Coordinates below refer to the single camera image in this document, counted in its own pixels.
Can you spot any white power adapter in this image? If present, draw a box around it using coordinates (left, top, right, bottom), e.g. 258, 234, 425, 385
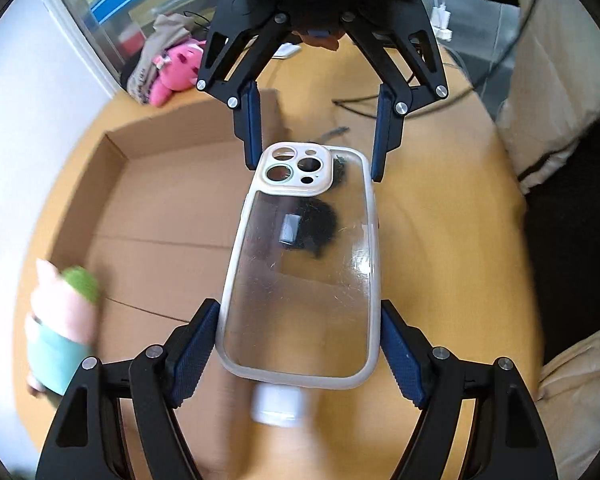
429, 0, 454, 42

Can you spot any white earbud case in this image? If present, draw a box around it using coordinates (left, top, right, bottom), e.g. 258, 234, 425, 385
250, 384, 306, 428

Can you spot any black cable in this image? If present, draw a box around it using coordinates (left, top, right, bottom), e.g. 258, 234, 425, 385
472, 0, 551, 91
332, 45, 491, 117

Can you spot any teal and pink plush toy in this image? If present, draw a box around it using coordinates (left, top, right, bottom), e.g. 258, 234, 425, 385
24, 257, 102, 401

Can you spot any brown cardboard box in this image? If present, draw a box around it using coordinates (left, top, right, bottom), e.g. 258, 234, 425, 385
27, 89, 291, 480

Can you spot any beige fabric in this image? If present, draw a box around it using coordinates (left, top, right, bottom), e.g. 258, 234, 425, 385
495, 0, 600, 196
537, 322, 600, 480

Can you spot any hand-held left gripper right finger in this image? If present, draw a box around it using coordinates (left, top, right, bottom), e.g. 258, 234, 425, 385
380, 300, 561, 480

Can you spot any bright pink plush toy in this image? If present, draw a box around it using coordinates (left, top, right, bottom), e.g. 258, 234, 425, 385
147, 40, 208, 107

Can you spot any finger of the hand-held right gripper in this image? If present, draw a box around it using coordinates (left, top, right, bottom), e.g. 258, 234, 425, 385
340, 0, 450, 183
196, 0, 293, 170

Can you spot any black fuzzy object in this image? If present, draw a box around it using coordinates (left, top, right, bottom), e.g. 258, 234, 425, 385
280, 199, 338, 260

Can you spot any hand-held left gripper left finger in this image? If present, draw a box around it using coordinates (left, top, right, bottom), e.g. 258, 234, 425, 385
35, 298, 222, 480

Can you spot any beige crumpled cloth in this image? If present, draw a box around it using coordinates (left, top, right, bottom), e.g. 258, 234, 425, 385
120, 14, 208, 106

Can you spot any clear phone case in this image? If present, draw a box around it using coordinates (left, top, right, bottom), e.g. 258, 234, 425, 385
216, 142, 383, 392

